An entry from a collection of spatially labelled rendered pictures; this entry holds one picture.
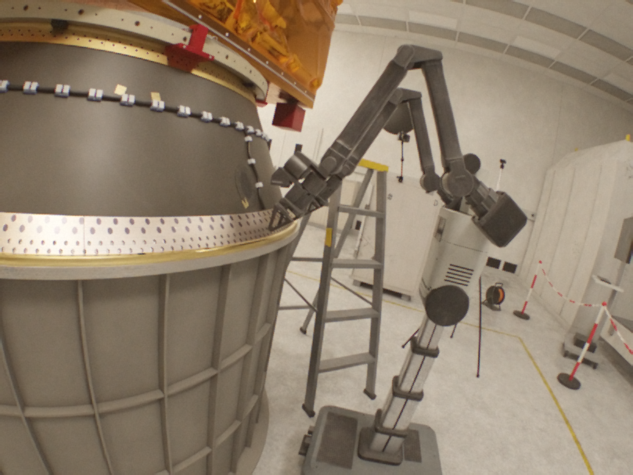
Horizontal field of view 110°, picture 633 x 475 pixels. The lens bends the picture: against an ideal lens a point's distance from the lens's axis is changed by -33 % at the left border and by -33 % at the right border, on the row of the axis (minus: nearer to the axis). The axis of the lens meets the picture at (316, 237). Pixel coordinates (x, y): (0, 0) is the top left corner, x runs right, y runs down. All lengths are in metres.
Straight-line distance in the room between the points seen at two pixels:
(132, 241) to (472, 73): 8.52
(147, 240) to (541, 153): 8.58
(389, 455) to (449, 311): 0.75
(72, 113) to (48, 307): 0.41
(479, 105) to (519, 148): 1.44
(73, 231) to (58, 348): 0.26
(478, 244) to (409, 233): 3.08
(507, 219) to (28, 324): 1.18
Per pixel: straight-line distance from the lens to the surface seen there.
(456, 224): 1.08
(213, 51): 1.02
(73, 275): 0.65
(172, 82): 0.93
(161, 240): 0.72
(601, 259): 5.71
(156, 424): 1.02
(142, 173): 0.77
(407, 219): 4.13
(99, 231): 0.69
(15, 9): 0.99
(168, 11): 1.02
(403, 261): 4.21
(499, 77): 8.91
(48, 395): 0.88
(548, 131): 8.98
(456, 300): 1.15
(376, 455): 1.56
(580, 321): 5.85
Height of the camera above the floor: 1.40
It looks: 12 degrees down
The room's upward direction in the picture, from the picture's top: 12 degrees clockwise
